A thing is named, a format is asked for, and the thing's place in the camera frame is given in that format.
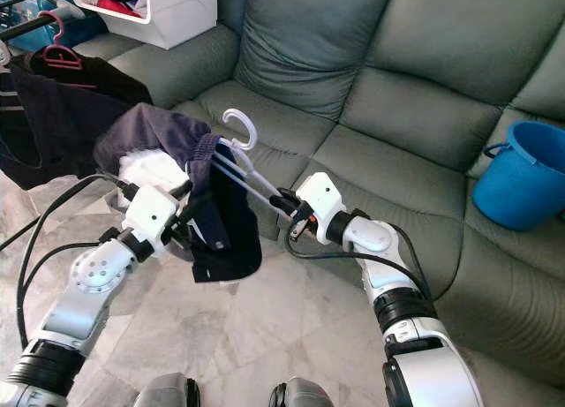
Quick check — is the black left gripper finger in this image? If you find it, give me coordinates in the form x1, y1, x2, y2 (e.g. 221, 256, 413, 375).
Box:
185, 213, 226, 252

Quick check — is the black and white garment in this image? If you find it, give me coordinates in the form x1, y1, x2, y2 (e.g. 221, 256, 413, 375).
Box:
93, 102, 263, 285

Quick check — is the red plastic hanger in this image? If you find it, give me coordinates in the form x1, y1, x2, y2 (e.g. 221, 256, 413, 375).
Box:
39, 7, 87, 72

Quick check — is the green leather sofa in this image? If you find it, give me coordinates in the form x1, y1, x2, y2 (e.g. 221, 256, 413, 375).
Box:
84, 0, 565, 407

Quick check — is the dark navy garment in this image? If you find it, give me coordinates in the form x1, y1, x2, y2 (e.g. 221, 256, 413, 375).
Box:
0, 67, 117, 191

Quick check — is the white storage box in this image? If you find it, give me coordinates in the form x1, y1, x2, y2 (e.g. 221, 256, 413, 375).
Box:
71, 0, 219, 51

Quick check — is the blue object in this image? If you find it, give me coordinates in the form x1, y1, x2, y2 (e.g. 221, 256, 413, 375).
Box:
471, 119, 565, 232

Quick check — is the red cloth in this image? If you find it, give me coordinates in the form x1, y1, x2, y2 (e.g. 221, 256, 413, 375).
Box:
94, 0, 144, 20

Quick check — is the blue bag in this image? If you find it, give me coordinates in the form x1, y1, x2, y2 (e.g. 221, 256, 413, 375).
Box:
13, 0, 109, 53

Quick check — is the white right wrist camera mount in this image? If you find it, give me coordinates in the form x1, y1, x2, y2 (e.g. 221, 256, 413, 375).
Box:
296, 171, 346, 221

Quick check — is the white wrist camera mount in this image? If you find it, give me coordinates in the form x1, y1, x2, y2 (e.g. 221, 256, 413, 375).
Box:
296, 171, 346, 221
124, 185, 180, 249

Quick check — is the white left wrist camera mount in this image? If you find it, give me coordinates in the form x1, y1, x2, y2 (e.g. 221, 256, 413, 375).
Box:
124, 185, 180, 249

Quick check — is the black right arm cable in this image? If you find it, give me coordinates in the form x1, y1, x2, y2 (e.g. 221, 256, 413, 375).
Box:
284, 218, 435, 304

